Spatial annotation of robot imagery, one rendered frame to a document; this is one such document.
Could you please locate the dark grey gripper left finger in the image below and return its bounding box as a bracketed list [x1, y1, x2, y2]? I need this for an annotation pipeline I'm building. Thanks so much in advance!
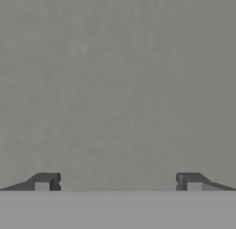
[0, 172, 62, 192]

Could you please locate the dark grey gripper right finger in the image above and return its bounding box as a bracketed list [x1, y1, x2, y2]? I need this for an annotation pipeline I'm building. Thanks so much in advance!
[175, 172, 236, 192]

